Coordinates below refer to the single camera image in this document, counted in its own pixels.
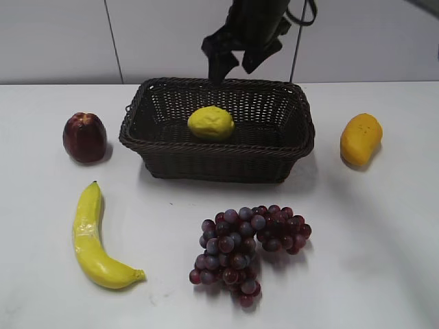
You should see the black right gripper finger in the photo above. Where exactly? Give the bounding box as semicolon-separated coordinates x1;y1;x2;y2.
201;33;239;84

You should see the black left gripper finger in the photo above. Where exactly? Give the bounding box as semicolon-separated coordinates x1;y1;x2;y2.
242;42;283;73

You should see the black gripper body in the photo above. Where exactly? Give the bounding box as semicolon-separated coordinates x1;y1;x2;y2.
219;0;291;55

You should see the yellow lemon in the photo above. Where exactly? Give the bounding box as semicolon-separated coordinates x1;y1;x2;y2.
187;106;235;141

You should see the black woven basket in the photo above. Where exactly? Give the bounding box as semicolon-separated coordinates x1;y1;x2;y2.
119;77;316;184

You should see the orange yellow mango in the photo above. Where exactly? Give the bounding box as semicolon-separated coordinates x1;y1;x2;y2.
340;113;383;167

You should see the red apple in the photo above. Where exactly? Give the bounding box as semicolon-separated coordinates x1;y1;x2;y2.
62;112;107;164

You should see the purple grape bunch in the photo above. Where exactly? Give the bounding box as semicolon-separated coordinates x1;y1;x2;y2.
189;204;312;308

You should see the yellow banana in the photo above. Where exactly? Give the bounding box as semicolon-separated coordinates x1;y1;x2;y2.
73;181;146;290

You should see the black cable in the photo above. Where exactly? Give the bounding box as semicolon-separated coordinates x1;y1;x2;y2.
286;0;318;26

